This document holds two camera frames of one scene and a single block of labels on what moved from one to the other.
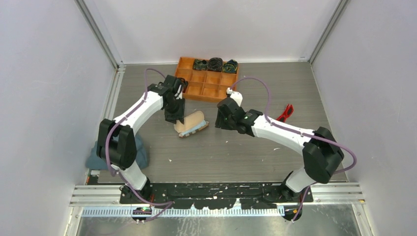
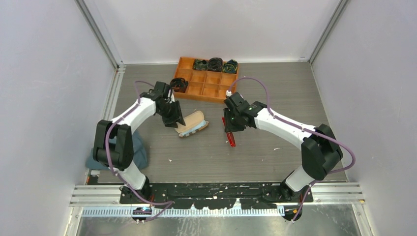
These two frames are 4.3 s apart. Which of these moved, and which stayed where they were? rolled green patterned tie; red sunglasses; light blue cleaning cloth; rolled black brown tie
Moved: red sunglasses
Stayed: rolled black brown tie; light blue cleaning cloth; rolled green patterned tie
